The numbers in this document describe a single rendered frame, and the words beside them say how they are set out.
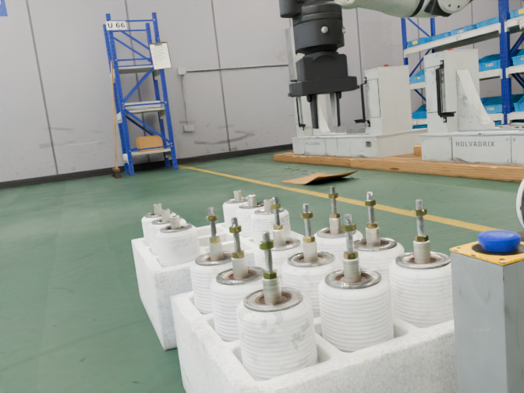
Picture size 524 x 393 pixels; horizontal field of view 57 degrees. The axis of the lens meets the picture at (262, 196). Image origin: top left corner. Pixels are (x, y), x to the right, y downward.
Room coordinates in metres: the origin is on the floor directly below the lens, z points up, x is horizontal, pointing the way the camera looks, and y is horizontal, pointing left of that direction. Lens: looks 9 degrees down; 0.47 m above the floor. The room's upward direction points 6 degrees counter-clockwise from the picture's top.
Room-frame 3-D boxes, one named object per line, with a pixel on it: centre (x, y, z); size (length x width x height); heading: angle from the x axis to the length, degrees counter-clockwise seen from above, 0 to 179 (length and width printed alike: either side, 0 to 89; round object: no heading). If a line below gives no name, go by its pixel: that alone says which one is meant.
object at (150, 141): (6.42, 1.40, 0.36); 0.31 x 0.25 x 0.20; 111
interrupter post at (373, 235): (0.77, -0.18, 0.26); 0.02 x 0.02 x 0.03
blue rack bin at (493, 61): (6.14, -3.20, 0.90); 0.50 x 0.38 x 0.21; 110
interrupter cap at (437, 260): (0.66, -0.22, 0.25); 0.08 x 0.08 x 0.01
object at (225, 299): (0.69, 0.04, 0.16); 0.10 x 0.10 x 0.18
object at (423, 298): (0.66, -0.22, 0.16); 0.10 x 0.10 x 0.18
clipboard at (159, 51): (6.17, 1.06, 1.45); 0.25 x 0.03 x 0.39; 111
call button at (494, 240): (0.49, -0.24, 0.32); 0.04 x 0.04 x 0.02
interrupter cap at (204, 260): (0.79, 0.09, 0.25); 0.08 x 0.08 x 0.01
